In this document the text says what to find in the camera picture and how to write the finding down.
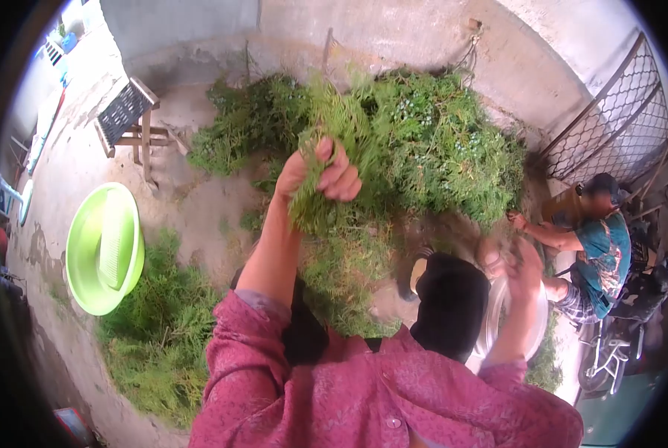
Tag person's right hand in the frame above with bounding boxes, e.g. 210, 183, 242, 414
478, 237, 545, 299

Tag person's left hand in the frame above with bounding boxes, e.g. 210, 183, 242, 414
274, 137, 363, 203

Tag person's left fingers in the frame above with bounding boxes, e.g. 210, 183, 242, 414
314, 137, 363, 203

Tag green leafy branch bunch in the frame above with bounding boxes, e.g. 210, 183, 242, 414
287, 78, 392, 239

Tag large pile of green branches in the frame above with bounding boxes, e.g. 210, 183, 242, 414
187, 66, 528, 233

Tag white round basin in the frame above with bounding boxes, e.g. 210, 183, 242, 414
471, 273, 551, 364

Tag person's body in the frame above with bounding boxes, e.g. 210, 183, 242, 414
188, 290, 584, 448

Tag wooden stool with black grid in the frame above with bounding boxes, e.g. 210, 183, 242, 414
94, 76, 189, 183

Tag brown box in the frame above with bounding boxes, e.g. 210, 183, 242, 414
541, 185, 584, 227

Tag small heap of green sprigs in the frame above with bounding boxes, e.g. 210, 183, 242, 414
96, 228, 223, 429

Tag green plastic basin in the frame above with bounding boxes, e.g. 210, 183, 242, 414
65, 181, 146, 317

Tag metal mesh gate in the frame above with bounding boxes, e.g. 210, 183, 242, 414
535, 31, 668, 186

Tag parked motorcycle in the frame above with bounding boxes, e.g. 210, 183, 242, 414
576, 221, 668, 394

